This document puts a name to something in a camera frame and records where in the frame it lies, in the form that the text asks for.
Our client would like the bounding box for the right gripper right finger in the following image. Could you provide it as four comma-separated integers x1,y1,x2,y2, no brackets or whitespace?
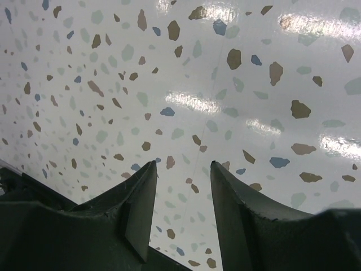
210,161,360,270

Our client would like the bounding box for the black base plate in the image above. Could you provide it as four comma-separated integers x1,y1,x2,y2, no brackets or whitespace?
0,159,192,271

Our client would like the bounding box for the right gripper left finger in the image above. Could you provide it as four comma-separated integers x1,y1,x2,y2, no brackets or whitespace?
0,160,157,271

